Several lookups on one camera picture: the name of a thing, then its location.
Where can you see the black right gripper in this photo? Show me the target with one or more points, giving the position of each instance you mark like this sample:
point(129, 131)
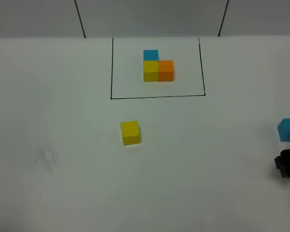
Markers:
point(282, 161)

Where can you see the template orange cube block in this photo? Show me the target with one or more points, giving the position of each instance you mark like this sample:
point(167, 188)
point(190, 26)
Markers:
point(166, 71)

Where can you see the template yellow cube block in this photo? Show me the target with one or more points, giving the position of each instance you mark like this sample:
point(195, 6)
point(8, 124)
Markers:
point(151, 71)

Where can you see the template blue cube block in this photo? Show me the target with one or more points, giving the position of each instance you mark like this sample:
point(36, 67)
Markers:
point(150, 55)

